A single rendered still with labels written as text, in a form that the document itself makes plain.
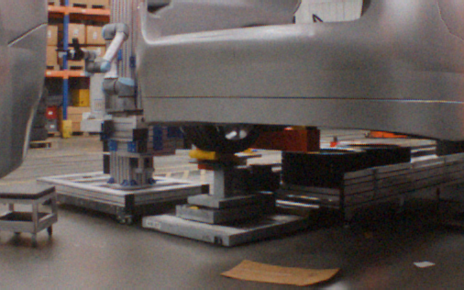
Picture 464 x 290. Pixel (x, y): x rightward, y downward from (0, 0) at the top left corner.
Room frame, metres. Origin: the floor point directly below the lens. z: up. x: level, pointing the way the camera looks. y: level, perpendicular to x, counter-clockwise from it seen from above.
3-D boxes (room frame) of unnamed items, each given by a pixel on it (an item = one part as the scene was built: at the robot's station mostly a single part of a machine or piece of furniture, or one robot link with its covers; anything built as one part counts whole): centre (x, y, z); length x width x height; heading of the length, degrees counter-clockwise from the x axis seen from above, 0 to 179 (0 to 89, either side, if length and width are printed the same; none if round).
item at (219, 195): (4.56, 0.03, 0.32); 0.40 x 0.30 x 0.28; 136
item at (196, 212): (4.54, 0.05, 0.13); 0.50 x 0.36 x 0.10; 136
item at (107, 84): (4.91, 0.87, 1.19); 0.15 x 0.12 x 0.55; 61
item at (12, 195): (4.02, 1.32, 0.17); 0.43 x 0.36 x 0.34; 176
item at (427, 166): (5.37, -1.63, 0.28); 2.47 x 0.06 x 0.22; 136
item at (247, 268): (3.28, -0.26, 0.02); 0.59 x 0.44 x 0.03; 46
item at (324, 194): (5.65, -1.34, 0.14); 2.47 x 0.85 x 0.27; 136
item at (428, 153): (6.90, -2.55, 0.20); 1.00 x 0.86 x 0.39; 136
